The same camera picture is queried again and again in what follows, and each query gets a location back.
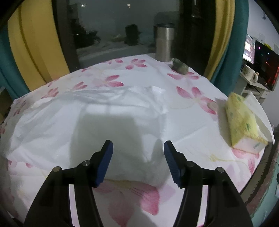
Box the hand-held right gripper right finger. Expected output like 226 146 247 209
163 140 254 227

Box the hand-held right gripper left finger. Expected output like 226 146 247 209
24 140 114 227

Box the white shirt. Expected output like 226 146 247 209
5 86 171 188

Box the floral bed sheet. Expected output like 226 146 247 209
0 53 275 227

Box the yellow tissue pack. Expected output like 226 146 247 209
224 92 269 153

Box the grey-green lump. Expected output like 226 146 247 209
171 58 189 74

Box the white desk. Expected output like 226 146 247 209
233 71 271 105

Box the white mug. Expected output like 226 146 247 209
241 64 260 83

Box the steel tumbler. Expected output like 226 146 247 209
153 23 175 63

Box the teal curtain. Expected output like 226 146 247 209
0 27 30 99
210 0 249 92

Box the glass window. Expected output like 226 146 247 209
52 0 216 73

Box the yellow curtain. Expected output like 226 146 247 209
204 0 236 81
7 0 72 92

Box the dark computer monitor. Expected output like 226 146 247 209
254 39 279 91

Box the bright computer monitor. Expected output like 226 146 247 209
243 34 256 64

